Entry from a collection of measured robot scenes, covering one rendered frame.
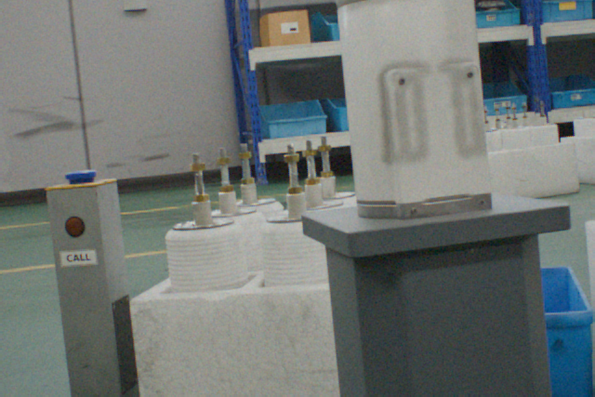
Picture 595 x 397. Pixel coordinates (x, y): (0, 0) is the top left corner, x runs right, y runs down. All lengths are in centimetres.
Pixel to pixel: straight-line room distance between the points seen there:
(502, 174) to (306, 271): 231
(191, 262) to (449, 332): 56
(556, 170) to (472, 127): 286
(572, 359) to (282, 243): 36
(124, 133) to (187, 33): 77
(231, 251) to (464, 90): 56
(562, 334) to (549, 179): 235
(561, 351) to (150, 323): 47
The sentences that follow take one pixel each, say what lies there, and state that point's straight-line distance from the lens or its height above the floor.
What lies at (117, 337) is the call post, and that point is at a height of 12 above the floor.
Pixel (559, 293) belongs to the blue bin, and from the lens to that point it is 141.
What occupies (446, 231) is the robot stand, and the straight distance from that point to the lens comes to 58.
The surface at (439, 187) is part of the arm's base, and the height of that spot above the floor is 32.
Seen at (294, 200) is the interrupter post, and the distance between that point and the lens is 110.
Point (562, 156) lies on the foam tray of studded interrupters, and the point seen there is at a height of 14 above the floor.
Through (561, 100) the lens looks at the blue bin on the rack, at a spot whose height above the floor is 31.
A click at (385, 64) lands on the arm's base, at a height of 40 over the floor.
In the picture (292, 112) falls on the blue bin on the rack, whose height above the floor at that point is 40.
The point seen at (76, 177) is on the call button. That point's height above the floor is 32.
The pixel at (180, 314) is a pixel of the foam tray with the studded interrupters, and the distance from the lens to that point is 109.
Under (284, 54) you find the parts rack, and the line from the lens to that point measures 548.
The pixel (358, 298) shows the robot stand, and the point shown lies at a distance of 60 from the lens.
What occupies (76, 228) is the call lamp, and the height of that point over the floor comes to 26.
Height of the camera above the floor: 37
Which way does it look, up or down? 4 degrees down
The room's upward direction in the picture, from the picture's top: 6 degrees counter-clockwise
